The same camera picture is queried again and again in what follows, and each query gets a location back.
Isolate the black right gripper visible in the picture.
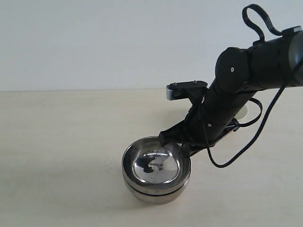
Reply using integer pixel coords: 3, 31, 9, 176
158, 104, 240, 159

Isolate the patterned steel bowl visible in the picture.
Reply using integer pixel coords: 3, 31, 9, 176
122, 137, 191, 196

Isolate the large plain steel bowl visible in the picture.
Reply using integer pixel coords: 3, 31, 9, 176
124, 177, 189, 205

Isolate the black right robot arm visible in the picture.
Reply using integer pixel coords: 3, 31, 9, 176
159, 31, 303, 154

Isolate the white floral ceramic bowl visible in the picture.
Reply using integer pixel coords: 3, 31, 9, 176
235, 105, 249, 120

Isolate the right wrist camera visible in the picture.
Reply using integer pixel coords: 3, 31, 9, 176
166, 80, 208, 101

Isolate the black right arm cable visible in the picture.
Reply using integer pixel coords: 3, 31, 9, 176
201, 4, 303, 168

